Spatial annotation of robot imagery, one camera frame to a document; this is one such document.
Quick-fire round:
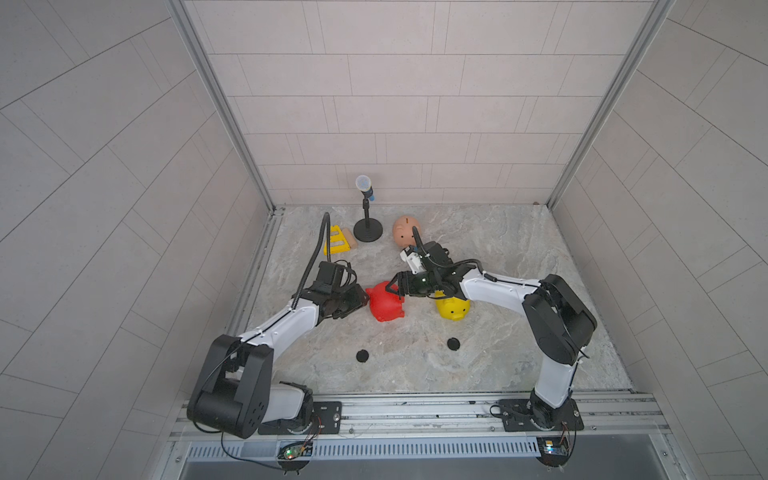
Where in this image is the red piggy bank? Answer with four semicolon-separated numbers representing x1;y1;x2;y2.
365;281;405;322

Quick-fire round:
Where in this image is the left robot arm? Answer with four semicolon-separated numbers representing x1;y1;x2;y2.
187;260;369;439

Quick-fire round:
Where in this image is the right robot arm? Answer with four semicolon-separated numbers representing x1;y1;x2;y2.
385;241;597;432

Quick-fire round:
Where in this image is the yellow piggy bank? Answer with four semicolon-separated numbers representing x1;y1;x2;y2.
435;296;471;321

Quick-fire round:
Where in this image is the pink piggy bank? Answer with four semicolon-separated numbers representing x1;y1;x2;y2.
392;215;421;249

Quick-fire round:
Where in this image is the yellow triangular block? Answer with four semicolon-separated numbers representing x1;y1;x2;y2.
323;225;352;255

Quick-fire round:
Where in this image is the small wooden block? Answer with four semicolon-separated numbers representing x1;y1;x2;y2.
342;228;358;250

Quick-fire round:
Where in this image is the black microphone stand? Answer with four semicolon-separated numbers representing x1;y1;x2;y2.
353;175;383;243

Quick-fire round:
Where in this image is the black plug near yellow pig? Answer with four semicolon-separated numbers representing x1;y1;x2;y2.
446;337;461;351

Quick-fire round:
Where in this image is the left circuit board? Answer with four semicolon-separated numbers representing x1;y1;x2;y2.
277;442;314;463

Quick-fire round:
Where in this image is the circuit board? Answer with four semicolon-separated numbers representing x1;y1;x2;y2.
536;437;570;468
277;442;314;463

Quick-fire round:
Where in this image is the right circuit board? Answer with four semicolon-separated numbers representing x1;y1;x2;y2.
536;437;570;468

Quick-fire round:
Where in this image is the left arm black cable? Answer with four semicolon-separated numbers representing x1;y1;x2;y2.
290;211;333;310

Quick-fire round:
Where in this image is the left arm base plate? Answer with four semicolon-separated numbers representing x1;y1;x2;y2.
257;401;343;436

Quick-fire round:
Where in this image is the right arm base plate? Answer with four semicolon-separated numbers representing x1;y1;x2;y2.
489;397;584;432

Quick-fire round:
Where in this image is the aluminium mounting rail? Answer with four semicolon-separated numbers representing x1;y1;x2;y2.
167;389;670;444

